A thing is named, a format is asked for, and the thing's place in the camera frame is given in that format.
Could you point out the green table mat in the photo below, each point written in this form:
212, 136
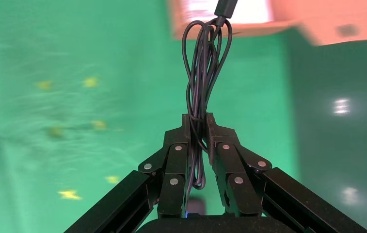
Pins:
74, 96

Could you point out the open orange cardboard box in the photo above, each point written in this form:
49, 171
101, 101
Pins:
331, 19

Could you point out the white printed instruction sheet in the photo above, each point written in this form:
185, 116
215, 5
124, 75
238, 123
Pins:
254, 9

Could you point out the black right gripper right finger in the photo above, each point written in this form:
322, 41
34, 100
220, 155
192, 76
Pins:
231, 167

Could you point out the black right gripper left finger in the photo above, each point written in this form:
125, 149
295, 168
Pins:
173, 167

